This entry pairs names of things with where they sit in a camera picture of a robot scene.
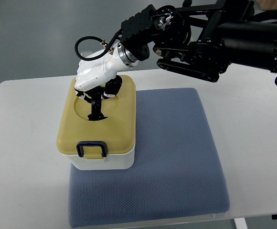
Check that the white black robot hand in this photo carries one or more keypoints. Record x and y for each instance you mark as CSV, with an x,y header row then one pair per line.
x,y
91,74

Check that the yellow storage box lid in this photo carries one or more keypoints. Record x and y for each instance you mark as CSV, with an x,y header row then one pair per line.
x,y
117,130

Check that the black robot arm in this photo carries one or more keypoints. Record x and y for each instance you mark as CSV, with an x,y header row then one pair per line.
x,y
202,41

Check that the white storage box base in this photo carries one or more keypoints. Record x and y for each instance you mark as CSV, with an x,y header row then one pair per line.
x,y
111,162

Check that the brown cardboard box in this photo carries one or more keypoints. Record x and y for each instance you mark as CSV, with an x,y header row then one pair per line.
x,y
267,4

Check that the front dark blue latch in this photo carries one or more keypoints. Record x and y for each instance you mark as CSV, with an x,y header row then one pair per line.
x,y
92,149

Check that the blue grey fabric mat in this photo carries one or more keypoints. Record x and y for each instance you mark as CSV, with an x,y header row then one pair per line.
x,y
176,172

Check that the white table leg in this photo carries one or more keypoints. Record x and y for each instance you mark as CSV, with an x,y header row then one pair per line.
x,y
240,223

